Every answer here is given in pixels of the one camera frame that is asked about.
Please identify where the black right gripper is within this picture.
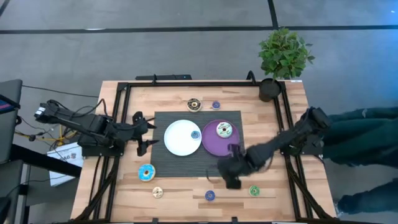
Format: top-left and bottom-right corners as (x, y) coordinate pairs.
(216, 143), (250, 190)

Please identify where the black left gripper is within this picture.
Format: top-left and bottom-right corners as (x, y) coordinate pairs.
(119, 111), (160, 157)

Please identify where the large light blue donut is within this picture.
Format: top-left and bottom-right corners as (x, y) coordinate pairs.
(137, 163), (157, 182)

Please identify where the large white green-drizzled donut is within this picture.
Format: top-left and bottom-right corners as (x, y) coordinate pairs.
(216, 121), (233, 139)

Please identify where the large chocolate iced donut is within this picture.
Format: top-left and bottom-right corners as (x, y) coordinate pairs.
(187, 98), (203, 113)

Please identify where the purple round plate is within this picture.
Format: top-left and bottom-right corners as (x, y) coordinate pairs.
(201, 119), (241, 157)

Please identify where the white round plate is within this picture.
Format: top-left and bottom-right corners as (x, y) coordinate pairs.
(164, 119), (203, 157)

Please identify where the dark grey woven placemat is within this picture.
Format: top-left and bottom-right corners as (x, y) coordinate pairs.
(150, 110), (249, 178)

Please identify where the black device bar blue light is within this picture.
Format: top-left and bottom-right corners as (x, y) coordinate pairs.
(135, 73), (193, 81)

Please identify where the white printed paper box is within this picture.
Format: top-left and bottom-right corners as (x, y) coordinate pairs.
(46, 141), (85, 187)

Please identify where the black plant pot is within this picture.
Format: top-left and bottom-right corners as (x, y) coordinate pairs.
(258, 77), (283, 103)

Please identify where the green leafy plant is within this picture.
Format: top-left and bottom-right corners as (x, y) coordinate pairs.
(257, 27), (316, 80)

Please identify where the person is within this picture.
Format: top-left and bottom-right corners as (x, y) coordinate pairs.
(322, 106), (398, 215)

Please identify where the yellow cable bundle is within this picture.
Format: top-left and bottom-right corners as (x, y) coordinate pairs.
(15, 124), (78, 147)

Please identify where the black floor cable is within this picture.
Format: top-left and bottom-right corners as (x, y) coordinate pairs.
(21, 84), (100, 99)

